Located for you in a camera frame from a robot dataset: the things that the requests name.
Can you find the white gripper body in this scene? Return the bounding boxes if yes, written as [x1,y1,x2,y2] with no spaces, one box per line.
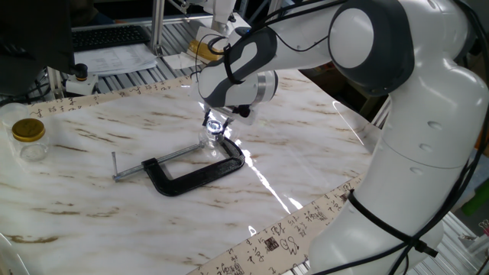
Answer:
[200,101,262,126]

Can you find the silver metal jar lid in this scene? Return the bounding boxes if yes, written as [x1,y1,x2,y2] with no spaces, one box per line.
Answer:
[205,119,225,135]

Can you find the small clear glass jar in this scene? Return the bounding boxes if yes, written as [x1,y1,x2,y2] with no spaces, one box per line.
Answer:
[198,121,226,150]

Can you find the black C-clamp with steel screw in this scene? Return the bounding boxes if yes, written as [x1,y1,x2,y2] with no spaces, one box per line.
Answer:
[112,135,247,198]

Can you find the glass jar with gold lid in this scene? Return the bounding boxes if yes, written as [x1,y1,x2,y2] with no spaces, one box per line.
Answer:
[11,117,50,163]

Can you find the white printed paper stack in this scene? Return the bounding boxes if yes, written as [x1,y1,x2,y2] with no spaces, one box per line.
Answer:
[74,44,158,77]

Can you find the black computer keyboard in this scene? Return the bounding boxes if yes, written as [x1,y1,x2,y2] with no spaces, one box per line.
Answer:
[71,24,152,53]

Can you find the beige calligraphy print paper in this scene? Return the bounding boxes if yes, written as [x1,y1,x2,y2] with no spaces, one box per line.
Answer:
[26,74,366,275]

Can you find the white stand with black knob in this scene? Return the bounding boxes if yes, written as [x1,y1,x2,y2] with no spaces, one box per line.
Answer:
[64,63,99,96]

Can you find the marble pattern plastic sheet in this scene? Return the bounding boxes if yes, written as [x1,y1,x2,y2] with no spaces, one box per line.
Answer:
[0,66,383,275]

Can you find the black computer monitor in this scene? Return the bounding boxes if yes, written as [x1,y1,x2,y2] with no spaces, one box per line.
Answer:
[0,0,77,96]

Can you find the clear plastic container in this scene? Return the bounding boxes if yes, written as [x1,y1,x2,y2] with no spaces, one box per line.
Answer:
[0,102,31,129]

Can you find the green object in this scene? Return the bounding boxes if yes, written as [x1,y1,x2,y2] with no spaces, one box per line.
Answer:
[461,179,489,215]

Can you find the aluminium frame post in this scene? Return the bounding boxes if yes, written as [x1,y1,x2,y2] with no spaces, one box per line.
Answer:
[148,0,167,57]

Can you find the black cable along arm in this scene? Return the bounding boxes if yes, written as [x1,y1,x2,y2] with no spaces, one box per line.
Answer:
[190,0,489,275]

